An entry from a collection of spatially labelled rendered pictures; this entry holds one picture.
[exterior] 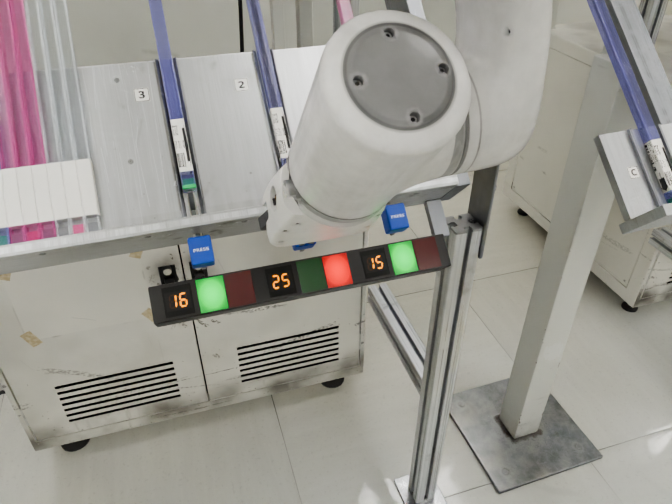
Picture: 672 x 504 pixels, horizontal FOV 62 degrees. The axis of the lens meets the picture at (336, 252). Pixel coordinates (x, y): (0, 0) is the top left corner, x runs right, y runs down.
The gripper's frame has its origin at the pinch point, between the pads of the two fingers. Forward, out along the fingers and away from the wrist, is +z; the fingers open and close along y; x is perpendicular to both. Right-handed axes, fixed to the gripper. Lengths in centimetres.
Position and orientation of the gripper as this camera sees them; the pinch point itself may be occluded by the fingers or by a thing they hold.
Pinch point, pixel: (306, 226)
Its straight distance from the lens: 59.4
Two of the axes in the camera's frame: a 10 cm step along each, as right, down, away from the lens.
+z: -2.1, 2.1, 9.6
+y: 9.5, -1.8, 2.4
